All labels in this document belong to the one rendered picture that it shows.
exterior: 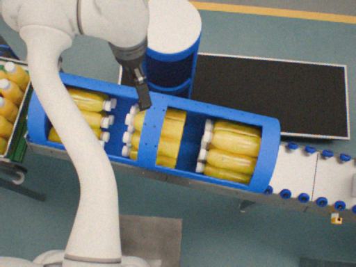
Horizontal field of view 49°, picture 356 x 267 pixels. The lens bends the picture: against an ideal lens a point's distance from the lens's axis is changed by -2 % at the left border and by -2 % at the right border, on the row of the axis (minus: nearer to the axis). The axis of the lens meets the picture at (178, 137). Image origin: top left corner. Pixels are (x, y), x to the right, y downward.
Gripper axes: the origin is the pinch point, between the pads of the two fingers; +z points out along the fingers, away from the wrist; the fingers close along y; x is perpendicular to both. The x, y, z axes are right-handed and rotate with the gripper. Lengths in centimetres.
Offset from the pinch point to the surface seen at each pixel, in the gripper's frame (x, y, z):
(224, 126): 28.1, 8.5, 37.0
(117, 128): -8, -13, 55
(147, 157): -2.1, 9.4, 35.1
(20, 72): -36, -45, 42
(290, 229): 71, 52, 154
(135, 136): -3.0, 0.0, 36.9
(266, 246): 53, 55, 155
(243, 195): 31, 31, 67
